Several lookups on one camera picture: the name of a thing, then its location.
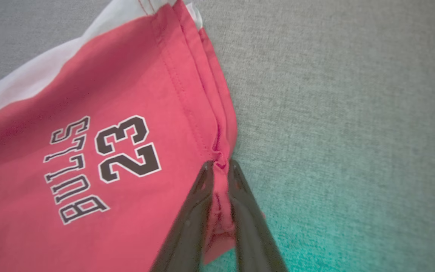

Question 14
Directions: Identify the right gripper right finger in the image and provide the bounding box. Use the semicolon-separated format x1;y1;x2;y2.
228;159;289;272

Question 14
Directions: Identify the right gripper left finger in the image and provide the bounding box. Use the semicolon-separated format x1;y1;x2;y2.
150;161;215;272

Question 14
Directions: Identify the red and white jersey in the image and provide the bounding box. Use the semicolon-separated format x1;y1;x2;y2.
0;0;267;272

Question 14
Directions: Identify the large grey sofa seat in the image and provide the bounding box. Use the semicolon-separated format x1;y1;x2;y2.
0;0;435;272

